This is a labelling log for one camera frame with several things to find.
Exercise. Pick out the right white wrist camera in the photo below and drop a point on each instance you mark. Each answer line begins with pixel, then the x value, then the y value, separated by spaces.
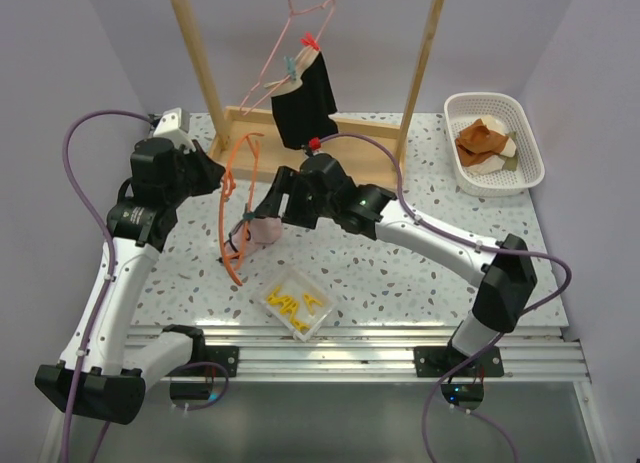
pixel 312 148

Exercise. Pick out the black beige underwear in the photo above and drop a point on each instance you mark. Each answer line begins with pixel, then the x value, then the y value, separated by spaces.
pixel 302 108

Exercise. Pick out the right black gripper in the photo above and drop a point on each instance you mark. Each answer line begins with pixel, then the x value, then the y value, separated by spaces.
pixel 288 180

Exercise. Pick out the cream cloth in basket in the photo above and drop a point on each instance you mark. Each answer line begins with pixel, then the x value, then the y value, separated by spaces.
pixel 495 163

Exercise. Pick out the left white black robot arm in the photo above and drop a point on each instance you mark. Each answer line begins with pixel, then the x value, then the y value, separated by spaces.
pixel 93 377

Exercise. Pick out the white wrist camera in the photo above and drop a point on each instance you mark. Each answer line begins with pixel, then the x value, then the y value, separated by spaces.
pixel 312 148
pixel 174 126

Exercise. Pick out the light blue clothespin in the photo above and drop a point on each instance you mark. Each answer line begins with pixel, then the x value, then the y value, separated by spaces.
pixel 291 68

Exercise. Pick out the pink underwear navy trim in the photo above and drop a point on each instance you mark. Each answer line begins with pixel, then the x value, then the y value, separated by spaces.
pixel 247 237

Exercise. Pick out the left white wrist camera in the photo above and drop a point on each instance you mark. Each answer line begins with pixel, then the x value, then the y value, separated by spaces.
pixel 174 126

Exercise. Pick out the clear plastic clip box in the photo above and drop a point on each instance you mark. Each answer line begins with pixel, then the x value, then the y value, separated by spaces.
pixel 299 303

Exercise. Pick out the red clothespin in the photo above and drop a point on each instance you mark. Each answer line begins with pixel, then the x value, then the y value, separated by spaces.
pixel 308 40

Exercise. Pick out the brown cloth in basket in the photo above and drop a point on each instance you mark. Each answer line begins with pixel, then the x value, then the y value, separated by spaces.
pixel 477 143

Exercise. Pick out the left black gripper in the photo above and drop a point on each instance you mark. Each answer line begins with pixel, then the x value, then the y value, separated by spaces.
pixel 211 172

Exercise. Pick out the white plastic basket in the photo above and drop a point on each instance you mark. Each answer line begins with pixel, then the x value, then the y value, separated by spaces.
pixel 522 172

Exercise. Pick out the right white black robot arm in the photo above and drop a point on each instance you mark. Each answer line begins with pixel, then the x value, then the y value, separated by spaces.
pixel 501 271

